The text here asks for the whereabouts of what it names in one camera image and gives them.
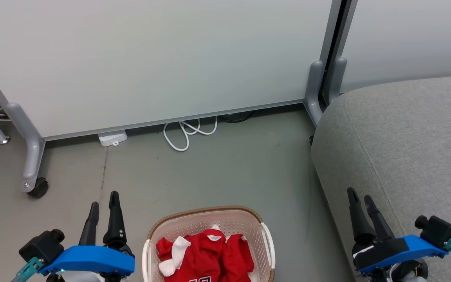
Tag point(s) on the narrow white partition panel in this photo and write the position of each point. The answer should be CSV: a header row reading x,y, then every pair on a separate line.
x,y
409,39

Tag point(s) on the grey curved partition leg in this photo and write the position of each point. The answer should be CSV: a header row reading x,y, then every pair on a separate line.
x,y
337,78
314,90

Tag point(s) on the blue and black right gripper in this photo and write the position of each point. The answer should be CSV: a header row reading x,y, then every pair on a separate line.
x,y
397,250

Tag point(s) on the grey fabric sofa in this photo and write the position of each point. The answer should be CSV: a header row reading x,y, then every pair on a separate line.
x,y
413,141

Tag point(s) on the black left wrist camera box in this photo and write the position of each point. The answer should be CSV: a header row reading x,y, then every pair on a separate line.
x,y
41,246

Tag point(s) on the grey partition leg with caster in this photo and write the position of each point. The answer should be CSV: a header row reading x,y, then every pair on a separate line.
x,y
29,149

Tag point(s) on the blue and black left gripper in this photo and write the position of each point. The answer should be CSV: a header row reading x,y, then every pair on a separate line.
x,y
92,259

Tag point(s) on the beige plastic laundry basket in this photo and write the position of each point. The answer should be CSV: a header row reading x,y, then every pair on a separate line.
x,y
225,223

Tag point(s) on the red garment with white stripes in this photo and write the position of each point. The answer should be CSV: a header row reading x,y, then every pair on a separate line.
x,y
198,258

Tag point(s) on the white power adapter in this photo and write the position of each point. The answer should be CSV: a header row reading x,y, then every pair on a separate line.
x,y
112,138

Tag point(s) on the black flat base under partition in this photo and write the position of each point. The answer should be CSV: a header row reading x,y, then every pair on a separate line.
x,y
235,116

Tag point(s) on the large white partition panel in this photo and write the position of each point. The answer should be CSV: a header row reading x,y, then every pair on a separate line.
x,y
151,58

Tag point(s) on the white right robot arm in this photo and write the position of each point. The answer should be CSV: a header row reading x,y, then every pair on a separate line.
x,y
409,273

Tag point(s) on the black caster wheel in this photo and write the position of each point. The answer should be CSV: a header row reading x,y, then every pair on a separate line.
x,y
39,188

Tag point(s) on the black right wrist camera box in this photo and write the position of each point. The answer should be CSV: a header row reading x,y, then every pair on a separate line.
x,y
439,230

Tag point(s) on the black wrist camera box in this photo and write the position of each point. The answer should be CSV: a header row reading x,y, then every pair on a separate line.
x,y
439,230
41,246

